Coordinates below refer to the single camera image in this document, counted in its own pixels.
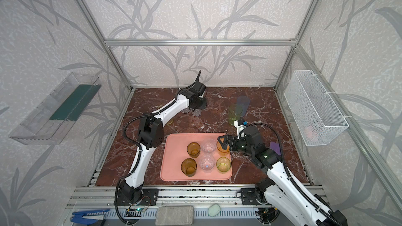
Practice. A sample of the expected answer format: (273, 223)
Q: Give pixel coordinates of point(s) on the amber dotted glass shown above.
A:
(193, 149)
(189, 167)

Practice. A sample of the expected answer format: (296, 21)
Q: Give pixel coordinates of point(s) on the pale green oval pad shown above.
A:
(214, 210)

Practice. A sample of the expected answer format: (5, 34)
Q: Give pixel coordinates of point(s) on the blue hand tool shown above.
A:
(90, 217)

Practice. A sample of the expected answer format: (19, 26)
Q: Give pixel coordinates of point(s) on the white wire wall basket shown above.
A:
(317, 117)

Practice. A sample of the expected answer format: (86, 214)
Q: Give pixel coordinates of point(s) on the grey foam block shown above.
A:
(175, 216)

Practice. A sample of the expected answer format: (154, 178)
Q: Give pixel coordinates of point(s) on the tall green glass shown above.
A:
(234, 113)

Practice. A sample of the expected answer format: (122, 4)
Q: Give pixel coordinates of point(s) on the purple plastic scoop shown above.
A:
(275, 147)

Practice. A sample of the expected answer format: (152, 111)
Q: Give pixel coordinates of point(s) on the clear plastic wall bin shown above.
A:
(52, 120)

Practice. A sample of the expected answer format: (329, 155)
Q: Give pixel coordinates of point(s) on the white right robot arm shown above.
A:
(281, 188)

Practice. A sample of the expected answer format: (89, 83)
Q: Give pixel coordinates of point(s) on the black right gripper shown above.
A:
(230, 143)

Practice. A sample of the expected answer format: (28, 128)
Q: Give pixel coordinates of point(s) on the green short glass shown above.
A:
(223, 164)

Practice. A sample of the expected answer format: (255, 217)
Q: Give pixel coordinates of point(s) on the pink plastic tray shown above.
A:
(175, 153)

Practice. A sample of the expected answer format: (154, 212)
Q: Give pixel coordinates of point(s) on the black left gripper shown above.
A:
(197, 86)

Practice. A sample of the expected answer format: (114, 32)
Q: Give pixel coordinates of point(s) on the clear faceted glass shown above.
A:
(209, 146)
(197, 112)
(186, 110)
(207, 163)

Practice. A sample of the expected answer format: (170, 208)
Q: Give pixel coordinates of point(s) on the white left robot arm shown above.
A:
(151, 135)

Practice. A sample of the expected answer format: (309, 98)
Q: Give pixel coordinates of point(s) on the blue frosted plastic cup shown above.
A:
(243, 102)

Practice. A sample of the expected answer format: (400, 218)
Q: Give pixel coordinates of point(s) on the yellow short glass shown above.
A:
(222, 151)

